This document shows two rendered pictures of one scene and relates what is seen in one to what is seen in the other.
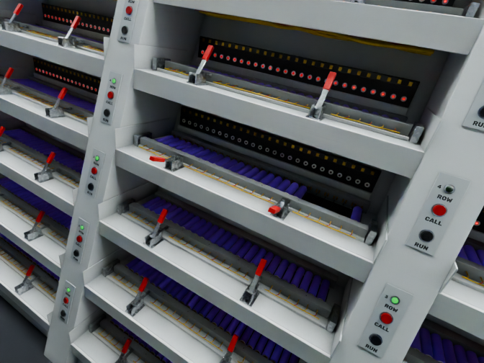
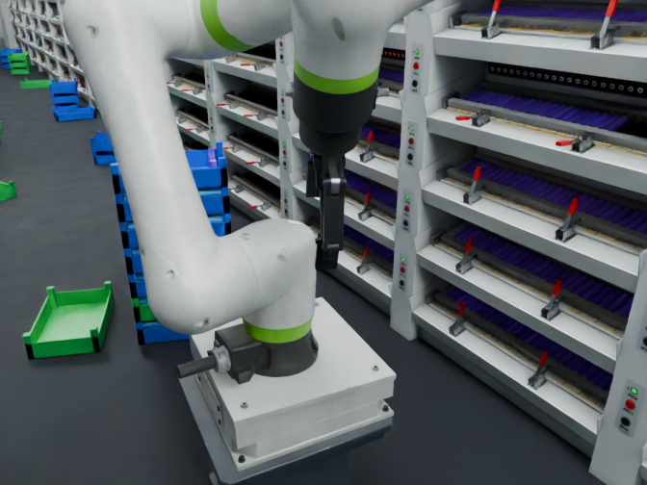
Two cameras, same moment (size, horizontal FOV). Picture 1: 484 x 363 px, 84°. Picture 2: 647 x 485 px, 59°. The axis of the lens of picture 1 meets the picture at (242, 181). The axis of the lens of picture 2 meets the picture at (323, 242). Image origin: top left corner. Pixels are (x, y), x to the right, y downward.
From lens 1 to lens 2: 0.78 m
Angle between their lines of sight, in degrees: 37
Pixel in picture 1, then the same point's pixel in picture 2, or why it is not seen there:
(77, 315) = (414, 283)
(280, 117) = (565, 55)
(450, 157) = not seen: outside the picture
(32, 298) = (372, 277)
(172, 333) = (501, 288)
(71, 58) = not seen: hidden behind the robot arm
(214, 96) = (505, 46)
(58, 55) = not seen: hidden behind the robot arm
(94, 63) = (398, 38)
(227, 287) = (543, 230)
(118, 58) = (418, 29)
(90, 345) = (428, 313)
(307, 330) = (621, 259)
